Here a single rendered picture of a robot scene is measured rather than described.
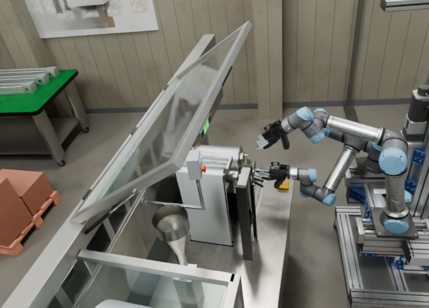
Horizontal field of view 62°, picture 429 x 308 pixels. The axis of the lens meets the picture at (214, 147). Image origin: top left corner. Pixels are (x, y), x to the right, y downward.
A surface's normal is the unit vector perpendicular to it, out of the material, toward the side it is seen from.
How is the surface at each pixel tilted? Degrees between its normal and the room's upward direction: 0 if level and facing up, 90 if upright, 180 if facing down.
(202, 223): 90
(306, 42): 90
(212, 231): 90
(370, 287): 0
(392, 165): 83
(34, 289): 0
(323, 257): 0
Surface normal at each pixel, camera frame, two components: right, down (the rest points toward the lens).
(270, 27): -0.14, 0.61
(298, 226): -0.11, -0.79
